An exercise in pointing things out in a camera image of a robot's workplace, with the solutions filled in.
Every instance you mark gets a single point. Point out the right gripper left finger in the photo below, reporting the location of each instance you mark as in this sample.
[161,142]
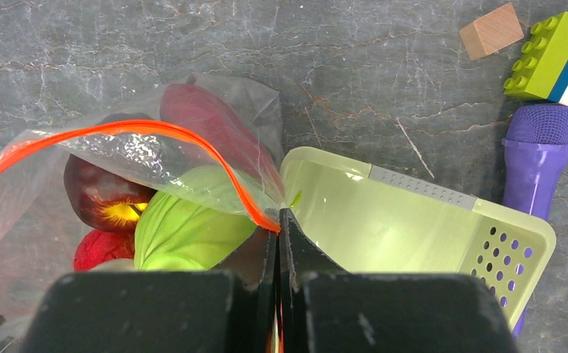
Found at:
[230,308]

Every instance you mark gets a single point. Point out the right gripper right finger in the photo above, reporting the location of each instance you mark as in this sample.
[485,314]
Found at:
[327,309]

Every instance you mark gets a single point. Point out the green cabbage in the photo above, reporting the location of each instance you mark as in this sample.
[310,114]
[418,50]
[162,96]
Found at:
[175,234]

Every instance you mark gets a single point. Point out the clear zip top bag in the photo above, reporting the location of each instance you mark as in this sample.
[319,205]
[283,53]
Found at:
[39,231]

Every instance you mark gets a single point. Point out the red textured ball fruit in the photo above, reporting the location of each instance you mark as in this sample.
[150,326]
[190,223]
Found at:
[98,247]

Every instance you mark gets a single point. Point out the dark red apple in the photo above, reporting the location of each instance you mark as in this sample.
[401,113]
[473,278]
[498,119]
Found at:
[103,200]

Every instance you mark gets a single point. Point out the green perforated plastic basket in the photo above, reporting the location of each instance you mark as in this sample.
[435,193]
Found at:
[370,219]

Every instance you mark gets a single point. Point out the purple eggplant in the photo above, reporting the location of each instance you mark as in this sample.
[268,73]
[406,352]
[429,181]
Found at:
[535,155]

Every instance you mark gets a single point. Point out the brown wooden cube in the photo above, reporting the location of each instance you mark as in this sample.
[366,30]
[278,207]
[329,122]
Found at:
[491,32]

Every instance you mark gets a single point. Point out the green white block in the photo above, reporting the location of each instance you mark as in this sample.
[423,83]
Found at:
[542,71]

